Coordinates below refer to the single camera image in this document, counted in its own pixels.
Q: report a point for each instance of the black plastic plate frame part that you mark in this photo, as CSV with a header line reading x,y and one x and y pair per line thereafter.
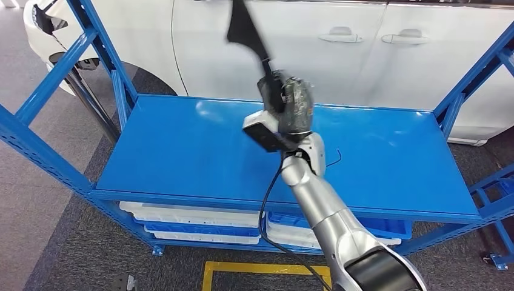
x,y
245,28

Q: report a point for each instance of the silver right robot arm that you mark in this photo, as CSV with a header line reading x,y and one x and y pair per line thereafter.
x,y
321,209

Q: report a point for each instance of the blue metal shelf rack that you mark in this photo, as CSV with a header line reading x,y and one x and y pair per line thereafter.
x,y
502,241
200,152

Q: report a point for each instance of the blue plastic bin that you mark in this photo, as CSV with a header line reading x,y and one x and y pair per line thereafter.
x,y
192,229
381,229

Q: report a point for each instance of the white car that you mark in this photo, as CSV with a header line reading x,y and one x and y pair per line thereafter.
x,y
281,40

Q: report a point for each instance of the yellow floor tape square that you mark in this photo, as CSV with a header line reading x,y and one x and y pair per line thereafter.
x,y
261,267

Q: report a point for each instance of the dark metal pole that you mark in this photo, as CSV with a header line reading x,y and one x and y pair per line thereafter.
x,y
92,106

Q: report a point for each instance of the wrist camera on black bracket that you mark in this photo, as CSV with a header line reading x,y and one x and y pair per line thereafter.
x,y
263,128

